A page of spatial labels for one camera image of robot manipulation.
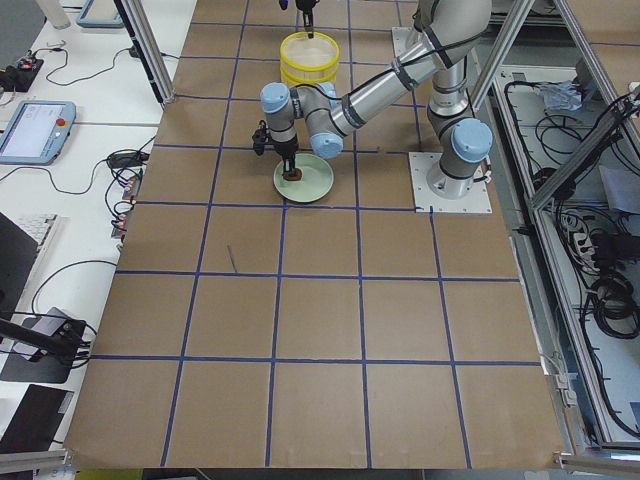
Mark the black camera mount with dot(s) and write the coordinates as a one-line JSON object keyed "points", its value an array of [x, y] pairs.
{"points": [[53, 334]]}

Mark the light green plate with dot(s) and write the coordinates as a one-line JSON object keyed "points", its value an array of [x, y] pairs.
{"points": [[316, 181]]}

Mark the blue teach pendant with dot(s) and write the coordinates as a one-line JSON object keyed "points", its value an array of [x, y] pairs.
{"points": [[37, 132]]}

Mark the black power adapter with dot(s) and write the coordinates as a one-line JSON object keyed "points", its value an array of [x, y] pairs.
{"points": [[127, 159]]}

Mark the yellow steamer lower layers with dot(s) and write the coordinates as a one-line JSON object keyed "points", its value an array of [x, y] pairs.
{"points": [[307, 82]]}

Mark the yellow steamer top layer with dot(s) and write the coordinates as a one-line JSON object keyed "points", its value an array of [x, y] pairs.
{"points": [[306, 58]]}

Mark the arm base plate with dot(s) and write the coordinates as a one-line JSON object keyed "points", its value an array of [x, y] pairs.
{"points": [[434, 192], [410, 44]]}

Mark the brown bun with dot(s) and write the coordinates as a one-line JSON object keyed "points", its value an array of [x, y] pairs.
{"points": [[294, 175]]}

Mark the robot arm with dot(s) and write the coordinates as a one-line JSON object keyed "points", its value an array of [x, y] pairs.
{"points": [[444, 32]]}

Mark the black laptop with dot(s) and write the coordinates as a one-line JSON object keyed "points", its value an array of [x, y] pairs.
{"points": [[32, 424]]}

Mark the white keyboard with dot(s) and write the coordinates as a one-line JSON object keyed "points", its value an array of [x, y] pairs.
{"points": [[43, 228]]}

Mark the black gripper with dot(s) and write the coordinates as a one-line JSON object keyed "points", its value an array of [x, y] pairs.
{"points": [[286, 148], [304, 5]]}

